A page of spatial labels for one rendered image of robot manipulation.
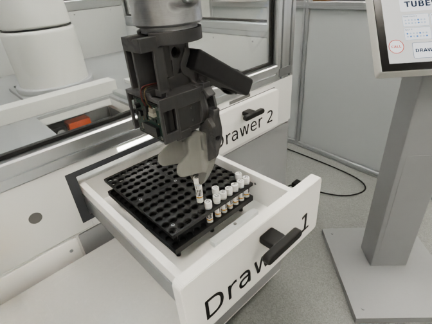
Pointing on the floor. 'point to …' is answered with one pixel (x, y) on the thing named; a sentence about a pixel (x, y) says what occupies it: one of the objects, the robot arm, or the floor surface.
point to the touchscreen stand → (393, 222)
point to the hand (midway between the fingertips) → (200, 171)
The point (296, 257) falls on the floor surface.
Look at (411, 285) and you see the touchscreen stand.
